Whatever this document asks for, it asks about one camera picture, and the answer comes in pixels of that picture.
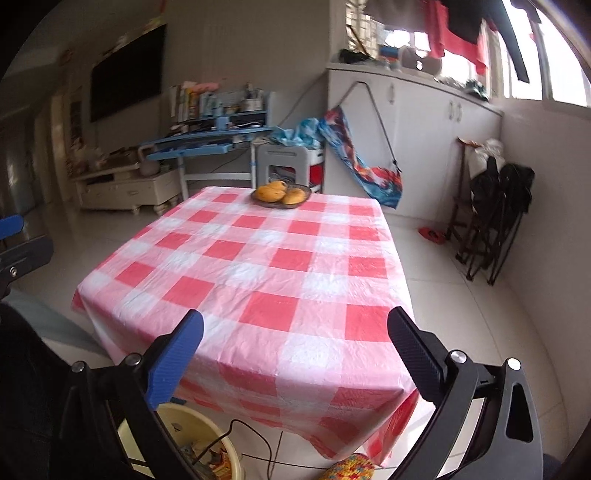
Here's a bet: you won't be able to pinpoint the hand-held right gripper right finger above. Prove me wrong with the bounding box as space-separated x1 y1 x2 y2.
387 306 546 480

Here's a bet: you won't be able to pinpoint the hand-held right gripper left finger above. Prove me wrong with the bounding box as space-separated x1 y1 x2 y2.
58 309 205 480

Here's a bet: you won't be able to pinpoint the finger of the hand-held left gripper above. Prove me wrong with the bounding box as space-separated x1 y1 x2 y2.
0 215 25 247
0 235 55 296

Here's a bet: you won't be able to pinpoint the yellow plastic bucket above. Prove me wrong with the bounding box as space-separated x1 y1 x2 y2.
117 406 243 480

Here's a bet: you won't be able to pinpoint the clear plastic bag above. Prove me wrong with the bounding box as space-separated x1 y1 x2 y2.
69 143 105 169

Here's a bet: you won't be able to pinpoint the pink white checked tablecloth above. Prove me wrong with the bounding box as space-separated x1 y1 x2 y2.
70 186 421 467

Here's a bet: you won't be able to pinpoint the white television stand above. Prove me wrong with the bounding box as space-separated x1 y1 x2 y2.
74 159 182 215

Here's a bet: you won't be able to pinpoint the colourful crochet cushion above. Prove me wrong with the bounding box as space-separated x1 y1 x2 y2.
323 453 393 480

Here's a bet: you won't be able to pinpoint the brown wooden folding chair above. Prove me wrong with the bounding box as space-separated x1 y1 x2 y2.
445 137 476 241

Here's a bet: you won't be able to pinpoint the woven fruit basket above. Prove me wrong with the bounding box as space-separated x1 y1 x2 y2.
250 183 312 210

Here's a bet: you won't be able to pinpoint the colourful printed bag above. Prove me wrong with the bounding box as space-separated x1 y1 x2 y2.
318 105 402 209

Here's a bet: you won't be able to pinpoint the black folding chairs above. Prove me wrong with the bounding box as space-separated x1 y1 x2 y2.
455 157 536 284

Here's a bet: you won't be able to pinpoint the black television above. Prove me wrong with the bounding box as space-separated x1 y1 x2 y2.
89 24 167 123

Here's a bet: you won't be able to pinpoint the blue study desk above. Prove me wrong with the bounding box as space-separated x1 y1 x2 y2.
139 90 273 199

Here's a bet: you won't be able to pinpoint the row of books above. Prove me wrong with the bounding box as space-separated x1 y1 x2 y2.
168 83 204 121

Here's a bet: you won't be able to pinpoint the white cabinet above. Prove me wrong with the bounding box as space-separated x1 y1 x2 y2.
325 60 504 222

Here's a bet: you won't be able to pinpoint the white plastic bag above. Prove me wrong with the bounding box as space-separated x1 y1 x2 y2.
471 138 504 167

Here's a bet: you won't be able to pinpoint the white plastic stool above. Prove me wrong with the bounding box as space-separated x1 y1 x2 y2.
256 144 326 195

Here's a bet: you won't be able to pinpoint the blue patterned cloth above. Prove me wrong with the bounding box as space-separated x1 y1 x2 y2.
270 117 324 148

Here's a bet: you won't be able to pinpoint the red hanging garment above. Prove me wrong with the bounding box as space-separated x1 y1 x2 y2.
425 0 490 75

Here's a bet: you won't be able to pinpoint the black hanging garment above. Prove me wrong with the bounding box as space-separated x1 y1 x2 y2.
443 0 532 84

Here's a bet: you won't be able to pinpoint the black cable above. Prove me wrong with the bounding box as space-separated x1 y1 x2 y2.
191 419 338 472

